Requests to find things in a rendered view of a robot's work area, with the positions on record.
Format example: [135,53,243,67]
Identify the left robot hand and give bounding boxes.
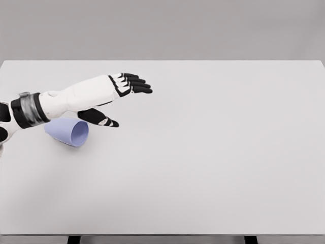
[68,73,153,129]

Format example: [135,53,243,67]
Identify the light blue cup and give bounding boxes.
[44,117,90,148]

